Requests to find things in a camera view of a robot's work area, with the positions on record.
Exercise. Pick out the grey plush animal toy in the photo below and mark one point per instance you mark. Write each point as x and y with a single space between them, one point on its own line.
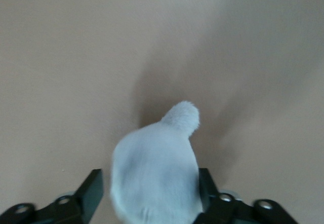
152 170

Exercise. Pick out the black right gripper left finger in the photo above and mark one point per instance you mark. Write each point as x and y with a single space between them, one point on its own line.
86 203

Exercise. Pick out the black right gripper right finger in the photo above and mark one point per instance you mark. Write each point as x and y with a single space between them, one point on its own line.
222 211

